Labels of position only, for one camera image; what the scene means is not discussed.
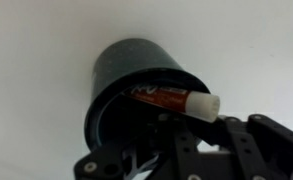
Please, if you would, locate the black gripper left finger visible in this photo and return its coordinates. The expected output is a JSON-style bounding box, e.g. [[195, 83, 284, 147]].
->
[[74, 133, 173, 180]]

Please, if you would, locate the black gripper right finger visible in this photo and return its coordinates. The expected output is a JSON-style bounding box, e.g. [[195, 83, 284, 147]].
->
[[215, 114, 293, 180]]

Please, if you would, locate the red marker with white cap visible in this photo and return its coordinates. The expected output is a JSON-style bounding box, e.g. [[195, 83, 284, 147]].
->
[[123, 84, 220, 123]]

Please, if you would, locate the dark green ceramic mug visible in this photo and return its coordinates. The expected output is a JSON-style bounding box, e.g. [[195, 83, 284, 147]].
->
[[84, 38, 219, 157]]

